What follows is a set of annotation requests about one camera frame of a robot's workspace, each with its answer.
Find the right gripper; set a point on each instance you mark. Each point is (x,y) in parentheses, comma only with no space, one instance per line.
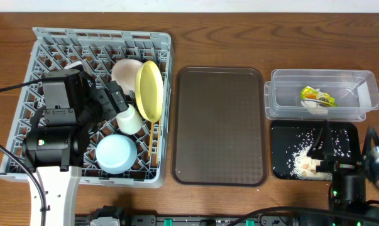
(327,150)

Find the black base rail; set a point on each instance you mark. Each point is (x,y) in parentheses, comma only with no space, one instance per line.
(112,215)

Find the light blue small plate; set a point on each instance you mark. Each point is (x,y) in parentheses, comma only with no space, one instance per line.
(116,154)

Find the white tissue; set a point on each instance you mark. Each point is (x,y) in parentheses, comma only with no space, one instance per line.
(314,107)

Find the black waste tray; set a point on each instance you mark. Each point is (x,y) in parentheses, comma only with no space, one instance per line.
(282,134)

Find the clear plastic bin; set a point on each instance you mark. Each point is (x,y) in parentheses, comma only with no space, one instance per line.
(355,93)

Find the white cup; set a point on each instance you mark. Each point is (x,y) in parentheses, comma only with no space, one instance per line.
(129,121)

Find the white bowl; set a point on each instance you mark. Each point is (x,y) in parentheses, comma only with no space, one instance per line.
(124,73)

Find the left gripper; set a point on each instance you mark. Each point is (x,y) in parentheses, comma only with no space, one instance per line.
(115,95)

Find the green orange snack wrapper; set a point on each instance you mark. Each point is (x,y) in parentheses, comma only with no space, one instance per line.
(309,93)

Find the grey plastic dish rack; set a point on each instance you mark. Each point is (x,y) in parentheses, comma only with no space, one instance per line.
(99,50)

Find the pile of rice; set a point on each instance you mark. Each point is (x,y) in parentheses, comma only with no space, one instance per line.
(303,167)

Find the yellow plate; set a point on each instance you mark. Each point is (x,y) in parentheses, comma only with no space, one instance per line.
(149,91)

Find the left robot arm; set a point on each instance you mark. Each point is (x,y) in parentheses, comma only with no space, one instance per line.
(60,135)

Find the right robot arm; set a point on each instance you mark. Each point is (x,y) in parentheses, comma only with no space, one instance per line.
(347,194)

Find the brown serving tray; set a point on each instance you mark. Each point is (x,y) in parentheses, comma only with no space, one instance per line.
(219,129)

